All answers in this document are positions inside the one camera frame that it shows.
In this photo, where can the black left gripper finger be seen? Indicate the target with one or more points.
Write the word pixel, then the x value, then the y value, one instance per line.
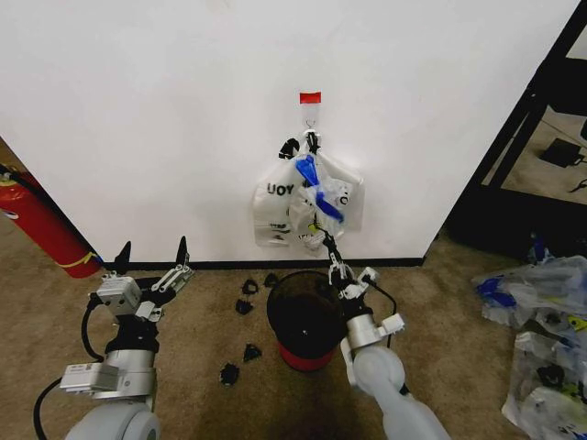
pixel 182 256
pixel 124 257

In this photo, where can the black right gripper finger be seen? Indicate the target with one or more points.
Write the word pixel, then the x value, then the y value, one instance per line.
pixel 339 259
pixel 331 256

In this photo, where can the clear garbage bag blue print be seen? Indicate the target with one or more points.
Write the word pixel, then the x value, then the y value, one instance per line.
pixel 337 183

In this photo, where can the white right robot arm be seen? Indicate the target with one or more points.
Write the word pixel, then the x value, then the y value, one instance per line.
pixel 390 389

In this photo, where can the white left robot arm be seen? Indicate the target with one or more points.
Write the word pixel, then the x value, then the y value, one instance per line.
pixel 119 412

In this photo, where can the black mesh bin red base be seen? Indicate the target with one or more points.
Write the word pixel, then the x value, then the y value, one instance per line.
pixel 305 321

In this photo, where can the white plastic bag black letters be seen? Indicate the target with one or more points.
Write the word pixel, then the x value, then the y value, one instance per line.
pixel 273 211

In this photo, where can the crumpled clear bag blue print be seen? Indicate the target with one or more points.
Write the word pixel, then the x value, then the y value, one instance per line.
pixel 536 293

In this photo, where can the crumpled clear bag black clip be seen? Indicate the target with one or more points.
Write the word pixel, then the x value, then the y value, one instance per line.
pixel 550 399

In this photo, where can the black baseboard strip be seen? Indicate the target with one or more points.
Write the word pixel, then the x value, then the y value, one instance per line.
pixel 229 264

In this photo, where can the black binder clip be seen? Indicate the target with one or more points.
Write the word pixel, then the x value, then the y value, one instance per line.
pixel 243 306
pixel 270 280
pixel 251 353
pixel 229 374
pixel 250 287

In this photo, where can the red fire extinguisher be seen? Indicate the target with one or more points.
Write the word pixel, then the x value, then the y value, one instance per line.
pixel 43 224

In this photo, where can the black clip holding bags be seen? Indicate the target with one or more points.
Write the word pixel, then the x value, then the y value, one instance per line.
pixel 313 142

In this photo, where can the black flat device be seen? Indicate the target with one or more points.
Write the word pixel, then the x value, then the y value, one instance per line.
pixel 560 152

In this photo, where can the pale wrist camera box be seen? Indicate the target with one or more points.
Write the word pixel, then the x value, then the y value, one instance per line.
pixel 118 291

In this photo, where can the small metal wall hook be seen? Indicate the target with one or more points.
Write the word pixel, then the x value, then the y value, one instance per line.
pixel 312 123

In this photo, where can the black metal shelf frame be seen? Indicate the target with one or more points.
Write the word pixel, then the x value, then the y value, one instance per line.
pixel 500 215

